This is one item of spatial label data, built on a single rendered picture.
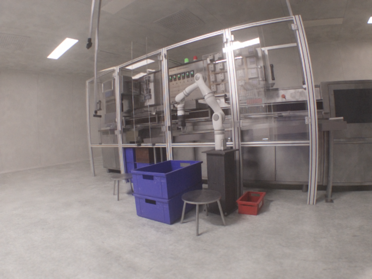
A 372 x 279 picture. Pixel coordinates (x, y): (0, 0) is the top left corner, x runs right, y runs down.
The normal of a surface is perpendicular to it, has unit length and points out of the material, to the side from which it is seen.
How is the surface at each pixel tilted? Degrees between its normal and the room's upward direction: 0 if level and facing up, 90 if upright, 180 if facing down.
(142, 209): 90
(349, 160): 90
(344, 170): 90
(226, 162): 90
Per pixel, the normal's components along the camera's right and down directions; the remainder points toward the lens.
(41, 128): 0.83, -0.03
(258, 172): -0.54, 0.07
